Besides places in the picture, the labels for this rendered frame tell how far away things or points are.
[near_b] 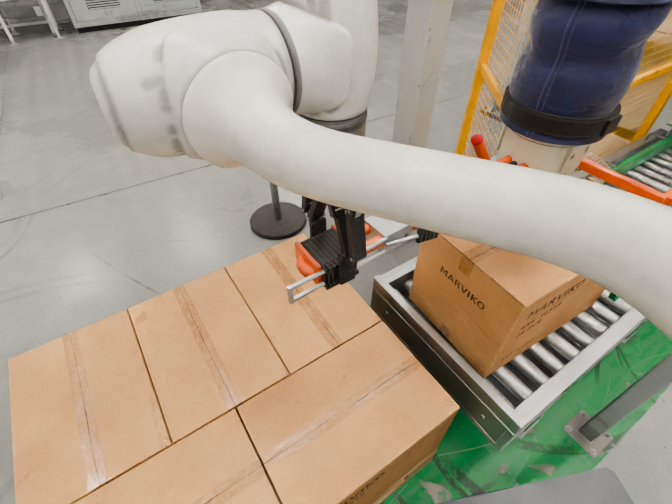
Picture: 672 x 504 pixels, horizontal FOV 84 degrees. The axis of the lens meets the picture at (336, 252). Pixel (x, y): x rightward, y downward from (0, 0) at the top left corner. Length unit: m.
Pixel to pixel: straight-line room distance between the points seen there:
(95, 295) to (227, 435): 1.55
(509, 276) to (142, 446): 1.18
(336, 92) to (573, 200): 0.26
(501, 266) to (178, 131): 0.99
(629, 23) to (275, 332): 1.25
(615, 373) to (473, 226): 2.15
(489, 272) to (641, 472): 1.28
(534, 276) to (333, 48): 0.92
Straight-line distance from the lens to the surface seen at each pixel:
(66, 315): 2.62
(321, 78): 0.41
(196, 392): 1.39
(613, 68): 0.89
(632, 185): 1.01
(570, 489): 1.14
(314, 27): 0.41
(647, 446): 2.27
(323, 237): 0.65
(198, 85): 0.32
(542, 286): 1.17
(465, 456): 1.89
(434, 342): 1.38
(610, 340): 1.65
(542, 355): 1.56
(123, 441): 1.41
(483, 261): 1.17
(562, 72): 0.87
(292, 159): 0.27
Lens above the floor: 1.74
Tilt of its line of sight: 45 degrees down
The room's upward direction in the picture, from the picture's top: straight up
